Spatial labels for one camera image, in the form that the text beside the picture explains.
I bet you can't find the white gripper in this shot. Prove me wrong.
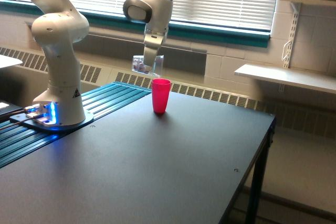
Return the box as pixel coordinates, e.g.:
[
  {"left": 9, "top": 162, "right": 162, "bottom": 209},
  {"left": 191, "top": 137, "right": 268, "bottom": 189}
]
[{"left": 143, "top": 30, "right": 166, "bottom": 67}]

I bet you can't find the clear plastic cup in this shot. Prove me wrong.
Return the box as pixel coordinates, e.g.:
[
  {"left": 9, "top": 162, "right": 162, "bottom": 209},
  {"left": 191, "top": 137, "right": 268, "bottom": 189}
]
[{"left": 132, "top": 55, "right": 164, "bottom": 78}]

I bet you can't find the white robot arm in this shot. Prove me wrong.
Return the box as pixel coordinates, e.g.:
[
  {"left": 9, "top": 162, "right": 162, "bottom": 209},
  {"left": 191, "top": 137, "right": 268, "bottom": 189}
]
[{"left": 27, "top": 0, "right": 173, "bottom": 129}]

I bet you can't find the red plastic cup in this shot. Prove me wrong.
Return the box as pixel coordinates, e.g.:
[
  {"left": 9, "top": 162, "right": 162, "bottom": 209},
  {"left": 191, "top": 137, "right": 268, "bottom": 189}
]
[{"left": 152, "top": 78, "right": 171, "bottom": 114}]

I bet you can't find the baseboard radiator heater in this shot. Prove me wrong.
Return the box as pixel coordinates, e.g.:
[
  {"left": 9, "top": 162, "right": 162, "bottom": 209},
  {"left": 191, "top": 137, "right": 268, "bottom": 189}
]
[{"left": 0, "top": 46, "right": 336, "bottom": 138}]

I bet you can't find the white table at left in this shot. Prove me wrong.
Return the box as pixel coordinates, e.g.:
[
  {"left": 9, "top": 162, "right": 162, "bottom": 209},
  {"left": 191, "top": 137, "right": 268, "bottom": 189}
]
[{"left": 0, "top": 55, "right": 23, "bottom": 68}]

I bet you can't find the black table leg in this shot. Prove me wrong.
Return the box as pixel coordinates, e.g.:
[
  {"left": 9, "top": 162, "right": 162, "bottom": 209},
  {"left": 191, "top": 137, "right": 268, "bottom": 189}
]
[{"left": 245, "top": 119, "right": 276, "bottom": 223}]

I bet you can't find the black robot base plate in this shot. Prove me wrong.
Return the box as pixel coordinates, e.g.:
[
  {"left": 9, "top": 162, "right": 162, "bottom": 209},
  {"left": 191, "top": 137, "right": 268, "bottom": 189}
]
[{"left": 22, "top": 110, "right": 94, "bottom": 133}]

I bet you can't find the upper white wall shelf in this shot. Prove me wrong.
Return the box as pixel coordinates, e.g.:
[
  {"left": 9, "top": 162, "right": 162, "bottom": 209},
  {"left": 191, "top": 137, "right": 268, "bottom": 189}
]
[{"left": 281, "top": 0, "right": 336, "bottom": 7}]

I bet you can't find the white wall shelf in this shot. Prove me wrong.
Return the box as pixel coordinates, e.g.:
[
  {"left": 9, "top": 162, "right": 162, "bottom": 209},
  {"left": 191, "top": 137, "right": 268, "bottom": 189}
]
[
  {"left": 235, "top": 64, "right": 335, "bottom": 94},
  {"left": 281, "top": 0, "right": 336, "bottom": 7}
]

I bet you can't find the white shelf rail bracket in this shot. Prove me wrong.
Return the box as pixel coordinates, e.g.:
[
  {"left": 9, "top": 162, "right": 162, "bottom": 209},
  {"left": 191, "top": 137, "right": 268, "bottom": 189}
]
[{"left": 281, "top": 0, "right": 301, "bottom": 69}]

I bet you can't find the black cable on base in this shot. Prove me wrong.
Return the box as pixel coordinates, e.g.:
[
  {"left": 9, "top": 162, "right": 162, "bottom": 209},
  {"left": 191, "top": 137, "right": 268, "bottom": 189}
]
[{"left": 0, "top": 106, "right": 35, "bottom": 132}]

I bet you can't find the lower white wall shelf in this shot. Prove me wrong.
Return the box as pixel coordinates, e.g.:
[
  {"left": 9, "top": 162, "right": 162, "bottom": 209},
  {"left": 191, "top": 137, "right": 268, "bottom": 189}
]
[{"left": 235, "top": 64, "right": 335, "bottom": 94}]

